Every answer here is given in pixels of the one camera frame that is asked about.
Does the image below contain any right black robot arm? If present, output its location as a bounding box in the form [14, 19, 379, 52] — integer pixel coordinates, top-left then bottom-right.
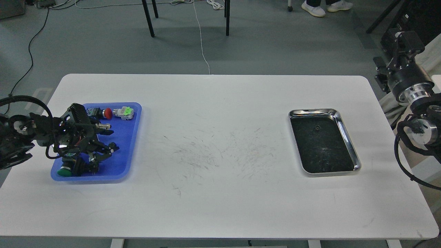
[373, 28, 440, 156]

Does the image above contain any black floor cable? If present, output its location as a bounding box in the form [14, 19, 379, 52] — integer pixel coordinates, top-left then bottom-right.
[7, 7, 50, 114]

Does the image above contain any left white sneaker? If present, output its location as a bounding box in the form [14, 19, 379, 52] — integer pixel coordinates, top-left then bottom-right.
[301, 1, 326, 17]

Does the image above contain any white sneaker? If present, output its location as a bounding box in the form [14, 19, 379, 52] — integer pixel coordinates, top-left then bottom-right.
[327, 0, 354, 12]
[301, 1, 326, 17]

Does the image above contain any red push button switch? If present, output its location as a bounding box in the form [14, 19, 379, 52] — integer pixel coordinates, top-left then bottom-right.
[86, 108, 112, 120]

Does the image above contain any right white sneaker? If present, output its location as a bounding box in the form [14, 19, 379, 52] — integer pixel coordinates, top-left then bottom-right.
[327, 0, 354, 12]

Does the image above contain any black chair leg right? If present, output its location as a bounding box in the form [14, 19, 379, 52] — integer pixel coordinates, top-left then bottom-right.
[224, 0, 230, 37]

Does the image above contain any silver metal tray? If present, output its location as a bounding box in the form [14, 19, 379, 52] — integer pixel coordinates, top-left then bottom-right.
[288, 108, 362, 177]

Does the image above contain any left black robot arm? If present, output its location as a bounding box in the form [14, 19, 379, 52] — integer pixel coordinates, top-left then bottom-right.
[1, 103, 119, 177]

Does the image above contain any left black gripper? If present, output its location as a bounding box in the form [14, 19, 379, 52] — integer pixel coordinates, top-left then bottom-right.
[45, 103, 120, 165]

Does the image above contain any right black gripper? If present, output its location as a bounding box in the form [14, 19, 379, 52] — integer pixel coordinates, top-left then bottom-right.
[373, 28, 435, 104]

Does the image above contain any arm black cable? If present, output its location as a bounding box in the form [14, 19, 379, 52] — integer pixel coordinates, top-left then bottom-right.
[0, 95, 61, 159]
[394, 114, 441, 190]

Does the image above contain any blue plastic tray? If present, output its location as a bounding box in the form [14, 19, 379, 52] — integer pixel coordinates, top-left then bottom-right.
[50, 102, 142, 183]

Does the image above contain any green push button switch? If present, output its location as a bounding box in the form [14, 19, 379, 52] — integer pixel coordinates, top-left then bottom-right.
[57, 158, 81, 177]

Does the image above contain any green grey connector switch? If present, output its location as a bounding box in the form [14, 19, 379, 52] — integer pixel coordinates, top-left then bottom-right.
[112, 106, 134, 121]

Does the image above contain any black chair leg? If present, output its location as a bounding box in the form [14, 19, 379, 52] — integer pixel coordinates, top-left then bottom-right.
[141, 0, 155, 38]
[224, 0, 230, 37]

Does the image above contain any black chair leg left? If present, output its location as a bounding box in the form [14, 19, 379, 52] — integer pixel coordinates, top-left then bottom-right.
[141, 0, 155, 38]

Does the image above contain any black switch module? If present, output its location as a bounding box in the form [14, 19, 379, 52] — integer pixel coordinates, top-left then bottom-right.
[72, 157, 99, 176]

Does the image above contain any white floor cable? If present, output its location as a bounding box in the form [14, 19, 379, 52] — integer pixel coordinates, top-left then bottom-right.
[193, 0, 211, 75]

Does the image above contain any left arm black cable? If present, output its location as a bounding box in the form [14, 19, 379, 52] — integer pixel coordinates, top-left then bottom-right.
[0, 95, 61, 159]

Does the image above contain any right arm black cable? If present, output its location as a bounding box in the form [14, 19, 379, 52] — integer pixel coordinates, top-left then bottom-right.
[394, 114, 441, 190]

